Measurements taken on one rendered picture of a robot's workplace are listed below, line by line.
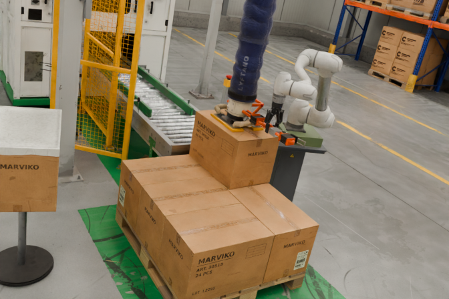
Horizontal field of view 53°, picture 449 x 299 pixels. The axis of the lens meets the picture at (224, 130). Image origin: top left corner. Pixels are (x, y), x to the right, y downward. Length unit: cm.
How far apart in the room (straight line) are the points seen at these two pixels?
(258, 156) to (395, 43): 849
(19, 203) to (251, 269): 147
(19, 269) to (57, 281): 26
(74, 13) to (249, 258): 233
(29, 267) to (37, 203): 70
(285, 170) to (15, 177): 233
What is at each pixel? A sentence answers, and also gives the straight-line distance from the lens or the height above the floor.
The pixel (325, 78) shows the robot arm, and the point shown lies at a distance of 362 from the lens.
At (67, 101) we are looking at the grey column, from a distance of 411.
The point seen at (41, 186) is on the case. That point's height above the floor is 79.
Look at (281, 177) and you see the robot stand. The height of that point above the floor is 38.
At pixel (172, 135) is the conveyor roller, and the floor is 55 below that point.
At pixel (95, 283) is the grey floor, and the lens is 327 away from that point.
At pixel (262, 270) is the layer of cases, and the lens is 315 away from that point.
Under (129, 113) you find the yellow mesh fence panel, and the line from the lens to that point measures 439.
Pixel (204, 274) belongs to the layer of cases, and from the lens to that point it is 285.
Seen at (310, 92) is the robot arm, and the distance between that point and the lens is 303.
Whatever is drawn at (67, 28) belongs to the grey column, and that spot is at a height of 138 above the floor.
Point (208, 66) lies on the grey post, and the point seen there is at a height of 50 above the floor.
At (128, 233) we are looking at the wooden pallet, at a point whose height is 2.
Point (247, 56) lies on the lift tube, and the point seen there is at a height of 150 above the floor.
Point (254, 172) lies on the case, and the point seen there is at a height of 66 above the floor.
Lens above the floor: 215
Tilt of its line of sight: 21 degrees down
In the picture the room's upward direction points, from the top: 11 degrees clockwise
